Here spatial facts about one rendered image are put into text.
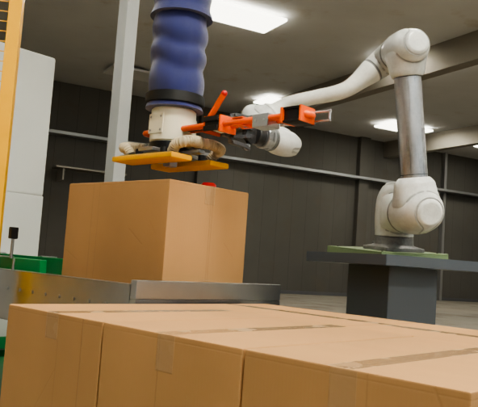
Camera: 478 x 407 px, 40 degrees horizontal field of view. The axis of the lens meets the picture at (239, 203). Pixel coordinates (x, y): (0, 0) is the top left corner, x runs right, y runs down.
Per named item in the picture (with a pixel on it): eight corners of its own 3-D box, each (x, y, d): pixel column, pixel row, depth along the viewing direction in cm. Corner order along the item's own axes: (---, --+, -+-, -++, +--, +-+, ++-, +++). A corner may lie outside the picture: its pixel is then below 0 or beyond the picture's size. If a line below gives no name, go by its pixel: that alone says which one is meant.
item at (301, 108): (278, 122, 211) (280, 106, 211) (293, 127, 216) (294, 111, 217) (299, 119, 205) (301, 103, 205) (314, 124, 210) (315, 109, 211)
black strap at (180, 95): (132, 103, 252) (133, 93, 253) (178, 115, 269) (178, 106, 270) (172, 96, 237) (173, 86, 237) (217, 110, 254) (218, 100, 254)
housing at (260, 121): (250, 127, 220) (251, 114, 220) (264, 131, 225) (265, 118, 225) (266, 125, 215) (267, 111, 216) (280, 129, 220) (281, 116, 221)
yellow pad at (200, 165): (150, 169, 266) (151, 157, 266) (169, 172, 273) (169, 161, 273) (210, 165, 243) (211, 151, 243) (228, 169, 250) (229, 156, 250)
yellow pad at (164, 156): (111, 161, 252) (112, 148, 252) (132, 165, 259) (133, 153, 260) (170, 157, 229) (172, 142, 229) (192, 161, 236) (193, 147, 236)
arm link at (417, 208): (426, 232, 260) (454, 234, 239) (387, 235, 258) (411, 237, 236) (413, 35, 260) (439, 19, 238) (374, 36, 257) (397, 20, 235)
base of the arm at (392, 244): (391, 249, 284) (392, 236, 284) (425, 253, 264) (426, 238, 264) (355, 247, 277) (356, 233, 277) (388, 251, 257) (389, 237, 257)
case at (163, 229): (60, 284, 261) (69, 183, 264) (140, 286, 290) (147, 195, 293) (160, 298, 220) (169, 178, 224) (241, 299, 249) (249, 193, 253)
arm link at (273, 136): (278, 150, 250) (268, 147, 245) (260, 152, 256) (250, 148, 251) (280, 126, 250) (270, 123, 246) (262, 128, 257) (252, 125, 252)
